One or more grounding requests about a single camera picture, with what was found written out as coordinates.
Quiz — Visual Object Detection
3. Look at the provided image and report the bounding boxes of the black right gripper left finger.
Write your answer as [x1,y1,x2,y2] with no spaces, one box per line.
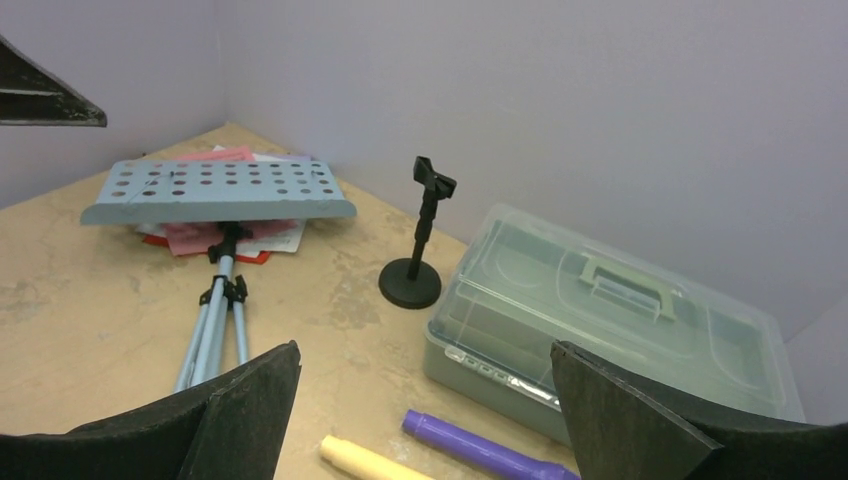
[1,341,301,479]

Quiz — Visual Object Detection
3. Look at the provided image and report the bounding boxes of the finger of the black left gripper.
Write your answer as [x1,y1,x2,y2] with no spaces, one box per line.
[1,36,108,128]

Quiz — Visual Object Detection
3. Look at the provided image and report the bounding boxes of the pink sheet music page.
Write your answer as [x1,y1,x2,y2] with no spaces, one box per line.
[161,146,306,255]

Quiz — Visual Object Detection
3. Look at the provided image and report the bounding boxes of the cream recorder flute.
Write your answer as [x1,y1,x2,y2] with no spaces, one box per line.
[319,435,430,480]

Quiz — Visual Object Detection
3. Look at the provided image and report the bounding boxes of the black round-base clamp stand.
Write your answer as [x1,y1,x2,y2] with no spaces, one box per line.
[377,156,457,310]

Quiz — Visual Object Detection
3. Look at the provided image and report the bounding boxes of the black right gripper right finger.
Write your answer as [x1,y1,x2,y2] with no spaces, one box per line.
[550,341,847,479]

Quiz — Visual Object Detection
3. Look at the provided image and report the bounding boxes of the light blue music stand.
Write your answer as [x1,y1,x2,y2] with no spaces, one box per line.
[80,158,357,392]

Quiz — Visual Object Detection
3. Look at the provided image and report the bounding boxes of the purple microphone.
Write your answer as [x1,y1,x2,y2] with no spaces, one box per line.
[401,410,580,480]

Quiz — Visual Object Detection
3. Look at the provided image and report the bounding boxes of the translucent green storage box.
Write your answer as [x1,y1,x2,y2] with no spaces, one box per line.
[423,204,805,444]

